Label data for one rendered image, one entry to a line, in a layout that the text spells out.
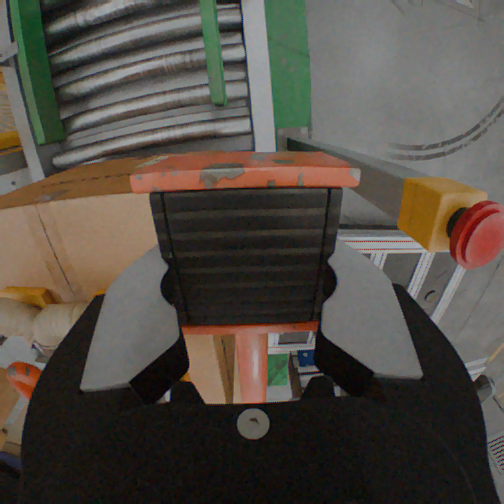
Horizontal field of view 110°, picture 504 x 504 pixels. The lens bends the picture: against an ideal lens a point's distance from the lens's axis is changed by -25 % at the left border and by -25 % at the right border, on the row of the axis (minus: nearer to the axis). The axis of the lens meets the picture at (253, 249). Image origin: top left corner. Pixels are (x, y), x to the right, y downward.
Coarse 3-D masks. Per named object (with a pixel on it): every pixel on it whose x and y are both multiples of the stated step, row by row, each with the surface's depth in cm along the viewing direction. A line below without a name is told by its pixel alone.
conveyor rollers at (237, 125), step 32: (64, 0) 37; (128, 0) 39; (160, 0) 41; (64, 32) 41; (128, 32) 43; (160, 32) 44; (192, 32) 46; (64, 64) 45; (128, 64) 47; (160, 64) 47; (192, 64) 48; (224, 64) 50; (64, 96) 49; (160, 96) 51; (192, 96) 52; (64, 128) 53; (160, 128) 56; (192, 128) 56; (224, 128) 56; (64, 160) 57
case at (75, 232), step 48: (48, 192) 28; (96, 192) 25; (0, 240) 25; (48, 240) 26; (96, 240) 26; (144, 240) 26; (0, 288) 29; (48, 288) 29; (96, 288) 29; (192, 336) 34
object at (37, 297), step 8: (8, 288) 29; (16, 288) 29; (24, 288) 29; (32, 288) 29; (40, 288) 29; (8, 296) 28; (16, 296) 28; (24, 296) 28; (32, 296) 28; (40, 296) 28; (48, 296) 29; (32, 304) 29; (40, 304) 29; (32, 344) 30; (32, 352) 30
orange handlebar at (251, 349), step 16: (240, 336) 14; (256, 336) 14; (240, 352) 15; (256, 352) 15; (16, 368) 18; (32, 368) 19; (240, 368) 16; (256, 368) 16; (16, 384) 19; (32, 384) 19; (240, 384) 17; (256, 384) 17; (256, 400) 18
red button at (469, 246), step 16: (464, 208) 19; (480, 208) 16; (496, 208) 16; (448, 224) 20; (464, 224) 17; (480, 224) 16; (496, 224) 16; (464, 240) 18; (480, 240) 17; (496, 240) 17; (464, 256) 18; (480, 256) 18
